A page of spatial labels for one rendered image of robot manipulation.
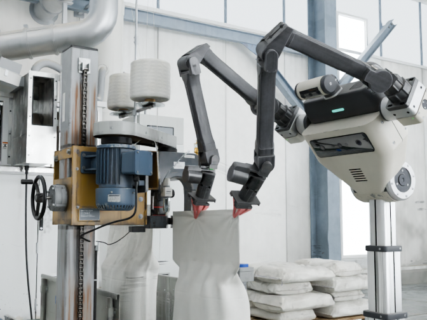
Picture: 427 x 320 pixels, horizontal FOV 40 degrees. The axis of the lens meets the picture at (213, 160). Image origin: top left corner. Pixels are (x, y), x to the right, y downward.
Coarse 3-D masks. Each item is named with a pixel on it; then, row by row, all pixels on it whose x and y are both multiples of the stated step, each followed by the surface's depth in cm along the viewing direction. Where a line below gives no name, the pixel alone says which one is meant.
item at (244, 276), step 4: (240, 268) 252; (244, 268) 254; (248, 268) 255; (252, 268) 256; (240, 272) 252; (244, 272) 253; (248, 272) 255; (252, 272) 256; (240, 276) 252; (244, 276) 253; (248, 276) 255; (252, 276) 256; (244, 280) 253; (248, 280) 254; (252, 280) 256
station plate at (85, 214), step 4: (80, 208) 230; (84, 208) 231; (88, 208) 232; (92, 208) 232; (96, 208) 233; (80, 212) 230; (84, 212) 230; (88, 212) 231; (92, 212) 232; (96, 212) 233; (80, 216) 230; (84, 216) 230; (88, 216) 231; (92, 216) 232; (96, 216) 233
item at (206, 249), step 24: (192, 216) 238; (216, 216) 222; (192, 240) 237; (216, 240) 221; (192, 264) 235; (216, 264) 220; (192, 288) 223; (216, 288) 213; (240, 288) 214; (192, 312) 220; (216, 312) 210; (240, 312) 211
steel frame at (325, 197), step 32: (32, 0) 613; (320, 0) 848; (192, 32) 721; (224, 32) 749; (320, 32) 844; (384, 32) 917; (320, 64) 841; (288, 96) 796; (320, 192) 827; (320, 224) 824; (320, 256) 821
